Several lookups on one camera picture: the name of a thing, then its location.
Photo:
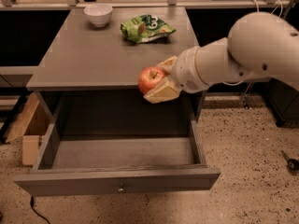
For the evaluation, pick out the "green chip bag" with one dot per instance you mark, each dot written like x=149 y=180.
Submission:
x=145 y=28

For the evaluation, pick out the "black caster wheel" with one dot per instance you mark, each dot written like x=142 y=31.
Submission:
x=292 y=164

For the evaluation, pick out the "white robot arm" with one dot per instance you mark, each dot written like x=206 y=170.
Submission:
x=259 y=45

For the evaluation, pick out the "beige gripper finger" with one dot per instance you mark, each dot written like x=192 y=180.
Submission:
x=165 y=90
x=167 y=64

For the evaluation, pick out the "grey metal rail frame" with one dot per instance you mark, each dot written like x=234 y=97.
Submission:
x=20 y=75

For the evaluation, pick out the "red apple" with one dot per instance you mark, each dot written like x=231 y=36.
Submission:
x=149 y=78

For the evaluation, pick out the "grey open top drawer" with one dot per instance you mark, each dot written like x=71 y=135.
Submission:
x=89 y=161

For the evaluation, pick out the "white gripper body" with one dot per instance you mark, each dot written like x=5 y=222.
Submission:
x=185 y=69

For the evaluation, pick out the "wooden box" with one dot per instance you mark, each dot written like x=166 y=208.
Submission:
x=29 y=126

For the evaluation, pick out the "white ceramic bowl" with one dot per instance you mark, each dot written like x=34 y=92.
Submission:
x=98 y=14

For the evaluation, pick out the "grey cabinet counter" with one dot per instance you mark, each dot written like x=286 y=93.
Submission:
x=88 y=77

